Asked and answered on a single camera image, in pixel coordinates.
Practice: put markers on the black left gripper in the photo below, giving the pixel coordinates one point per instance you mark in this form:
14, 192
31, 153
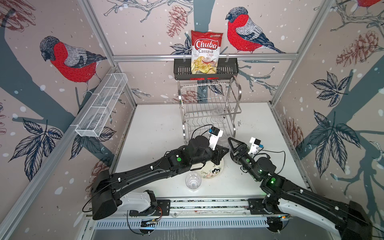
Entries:
219, 154

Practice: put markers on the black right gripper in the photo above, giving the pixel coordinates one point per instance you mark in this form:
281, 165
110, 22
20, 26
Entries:
237, 157

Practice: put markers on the white floral plate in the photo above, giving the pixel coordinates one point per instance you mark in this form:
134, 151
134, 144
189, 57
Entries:
211, 170

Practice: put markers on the silver two-tier dish rack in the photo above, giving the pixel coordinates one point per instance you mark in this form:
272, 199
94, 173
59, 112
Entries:
209, 103

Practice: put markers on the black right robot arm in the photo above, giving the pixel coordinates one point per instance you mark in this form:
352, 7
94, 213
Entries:
348, 221

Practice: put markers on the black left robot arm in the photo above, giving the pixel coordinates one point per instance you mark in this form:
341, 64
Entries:
108, 189

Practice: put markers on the Chuba cassava chips bag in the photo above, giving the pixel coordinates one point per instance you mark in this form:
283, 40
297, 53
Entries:
205, 52

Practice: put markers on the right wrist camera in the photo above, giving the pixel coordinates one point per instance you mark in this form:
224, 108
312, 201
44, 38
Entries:
256, 146

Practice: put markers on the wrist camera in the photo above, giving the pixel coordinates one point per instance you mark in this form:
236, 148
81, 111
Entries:
215, 134
256, 146

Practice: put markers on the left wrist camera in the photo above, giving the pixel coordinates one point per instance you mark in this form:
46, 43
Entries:
215, 134

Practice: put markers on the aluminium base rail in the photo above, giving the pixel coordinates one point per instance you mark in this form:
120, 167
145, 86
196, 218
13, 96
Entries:
186, 213

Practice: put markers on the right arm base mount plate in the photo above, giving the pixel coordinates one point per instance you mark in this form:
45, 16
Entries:
264, 207

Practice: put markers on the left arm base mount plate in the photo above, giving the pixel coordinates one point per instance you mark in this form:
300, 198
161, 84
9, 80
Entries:
161, 208

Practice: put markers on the black wall basket shelf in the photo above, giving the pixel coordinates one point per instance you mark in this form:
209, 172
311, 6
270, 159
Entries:
224, 69

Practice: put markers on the white wire wall basket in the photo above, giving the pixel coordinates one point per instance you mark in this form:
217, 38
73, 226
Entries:
98, 113

